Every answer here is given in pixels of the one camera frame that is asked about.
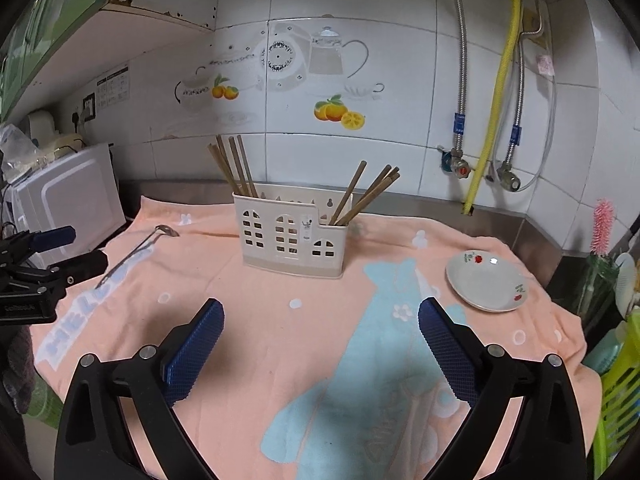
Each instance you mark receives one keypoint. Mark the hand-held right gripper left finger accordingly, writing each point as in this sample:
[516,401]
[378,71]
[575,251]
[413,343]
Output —
[195,350]

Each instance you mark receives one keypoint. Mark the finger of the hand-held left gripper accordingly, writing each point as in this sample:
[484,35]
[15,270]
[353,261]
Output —
[82,266]
[52,238]

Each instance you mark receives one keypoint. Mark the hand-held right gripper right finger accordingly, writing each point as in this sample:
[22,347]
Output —
[447,352]

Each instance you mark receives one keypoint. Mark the cream plastic utensil holder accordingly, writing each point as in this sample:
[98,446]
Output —
[290,265]

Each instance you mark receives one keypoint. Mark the brown wooden chopstick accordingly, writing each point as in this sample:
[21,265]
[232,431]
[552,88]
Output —
[224,169]
[368,189]
[231,162]
[372,192]
[348,191]
[248,165]
[240,162]

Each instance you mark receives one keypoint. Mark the dark wooden chopstick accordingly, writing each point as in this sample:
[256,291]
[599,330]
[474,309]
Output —
[376,195]

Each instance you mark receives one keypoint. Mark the white microwave oven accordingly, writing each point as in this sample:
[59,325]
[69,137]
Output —
[80,195]

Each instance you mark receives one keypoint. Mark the dark cloth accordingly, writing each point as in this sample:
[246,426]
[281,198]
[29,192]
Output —
[15,370]

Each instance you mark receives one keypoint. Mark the white dish with red flowers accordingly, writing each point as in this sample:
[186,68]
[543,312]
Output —
[480,285]

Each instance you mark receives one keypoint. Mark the peach printed towel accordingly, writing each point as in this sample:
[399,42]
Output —
[280,335]

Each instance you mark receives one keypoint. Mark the clear plastic bag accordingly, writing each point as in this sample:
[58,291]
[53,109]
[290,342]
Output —
[17,155]

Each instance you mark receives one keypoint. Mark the thin metal spoon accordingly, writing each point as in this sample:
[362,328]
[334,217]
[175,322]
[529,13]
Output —
[167,231]

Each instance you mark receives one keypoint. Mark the green plastic item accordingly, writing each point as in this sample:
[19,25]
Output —
[45,407]

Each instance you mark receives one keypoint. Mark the white rice cooker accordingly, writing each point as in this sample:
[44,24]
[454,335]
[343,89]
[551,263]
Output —
[42,125]

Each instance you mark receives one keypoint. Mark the green plastic basket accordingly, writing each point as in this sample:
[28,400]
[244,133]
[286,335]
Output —
[620,390]

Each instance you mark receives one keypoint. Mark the metal pipe valve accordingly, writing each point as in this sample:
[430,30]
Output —
[510,180]

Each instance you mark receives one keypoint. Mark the white plastic spatula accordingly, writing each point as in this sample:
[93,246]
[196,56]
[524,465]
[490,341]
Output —
[625,275]

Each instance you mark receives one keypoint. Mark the pink hanging tag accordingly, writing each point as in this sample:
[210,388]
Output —
[545,64]

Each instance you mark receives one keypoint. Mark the black wall socket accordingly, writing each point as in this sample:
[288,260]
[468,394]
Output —
[89,106]

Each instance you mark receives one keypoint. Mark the printed wall label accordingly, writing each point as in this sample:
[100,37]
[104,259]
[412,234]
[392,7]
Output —
[114,86]

